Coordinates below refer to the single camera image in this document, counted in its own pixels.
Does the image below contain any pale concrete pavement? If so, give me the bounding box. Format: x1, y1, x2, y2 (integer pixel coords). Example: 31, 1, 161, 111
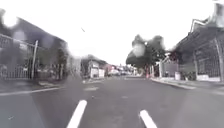
150, 77, 224, 97

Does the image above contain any row of distant houses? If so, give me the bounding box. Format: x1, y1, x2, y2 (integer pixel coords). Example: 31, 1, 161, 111
105, 63, 138, 78

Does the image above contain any metal mesh fence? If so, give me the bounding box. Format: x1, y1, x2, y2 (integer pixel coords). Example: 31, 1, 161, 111
0, 33, 68, 81

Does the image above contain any large dark tree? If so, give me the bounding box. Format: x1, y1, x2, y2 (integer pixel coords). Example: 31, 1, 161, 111
125, 33, 167, 72

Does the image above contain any pole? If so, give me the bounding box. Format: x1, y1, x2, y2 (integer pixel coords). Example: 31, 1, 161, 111
31, 39, 39, 80

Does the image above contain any dark building behind fence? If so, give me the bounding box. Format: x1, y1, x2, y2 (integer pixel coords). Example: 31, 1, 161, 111
0, 16, 69, 80

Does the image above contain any building with barred front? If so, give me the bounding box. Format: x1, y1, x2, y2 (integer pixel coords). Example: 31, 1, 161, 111
159, 18, 224, 83

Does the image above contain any robot's own part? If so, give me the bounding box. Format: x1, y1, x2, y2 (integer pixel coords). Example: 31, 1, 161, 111
138, 109, 158, 128
66, 99, 88, 128

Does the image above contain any low building with white gate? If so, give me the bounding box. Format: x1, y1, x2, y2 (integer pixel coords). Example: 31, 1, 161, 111
80, 54, 108, 80

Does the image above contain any grey asphalt road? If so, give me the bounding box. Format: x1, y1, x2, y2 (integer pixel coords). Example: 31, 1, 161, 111
0, 75, 224, 128

